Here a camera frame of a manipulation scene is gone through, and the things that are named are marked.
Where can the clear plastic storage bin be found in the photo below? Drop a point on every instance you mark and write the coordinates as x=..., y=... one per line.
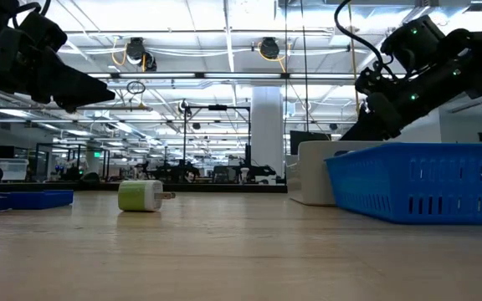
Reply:
x=11, y=169

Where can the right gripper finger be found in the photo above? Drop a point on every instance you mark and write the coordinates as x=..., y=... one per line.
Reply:
x=375, y=125

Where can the black background robot arm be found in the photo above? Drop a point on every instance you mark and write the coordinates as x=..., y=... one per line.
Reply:
x=174, y=172
x=262, y=172

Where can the white building column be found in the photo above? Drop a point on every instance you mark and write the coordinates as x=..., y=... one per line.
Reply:
x=267, y=134

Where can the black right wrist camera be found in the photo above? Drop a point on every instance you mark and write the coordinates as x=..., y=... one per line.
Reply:
x=368, y=81

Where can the grey plastic bin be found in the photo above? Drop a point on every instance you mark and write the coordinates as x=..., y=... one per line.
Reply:
x=308, y=175

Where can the blue plastic basket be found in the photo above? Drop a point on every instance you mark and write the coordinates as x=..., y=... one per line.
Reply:
x=416, y=184

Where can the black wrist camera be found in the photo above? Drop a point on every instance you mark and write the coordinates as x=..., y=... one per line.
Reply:
x=44, y=31
x=368, y=81

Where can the overhead LED light bar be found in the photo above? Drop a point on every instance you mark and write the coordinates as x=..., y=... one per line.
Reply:
x=224, y=76

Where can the black station frame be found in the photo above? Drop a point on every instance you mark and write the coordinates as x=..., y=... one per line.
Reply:
x=217, y=107
x=57, y=144

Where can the green white USB charger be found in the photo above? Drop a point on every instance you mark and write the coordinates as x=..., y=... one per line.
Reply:
x=140, y=195

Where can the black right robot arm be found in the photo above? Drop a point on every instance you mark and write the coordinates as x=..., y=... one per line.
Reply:
x=475, y=50

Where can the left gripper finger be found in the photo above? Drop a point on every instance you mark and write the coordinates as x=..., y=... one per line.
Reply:
x=67, y=75
x=82, y=101

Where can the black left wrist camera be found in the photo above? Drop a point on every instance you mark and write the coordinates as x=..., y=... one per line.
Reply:
x=44, y=31

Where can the small black ceiling reel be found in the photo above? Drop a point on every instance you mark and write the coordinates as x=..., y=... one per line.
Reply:
x=183, y=106

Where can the black aluminium table frame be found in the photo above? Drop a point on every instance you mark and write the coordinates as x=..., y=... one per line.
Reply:
x=224, y=188

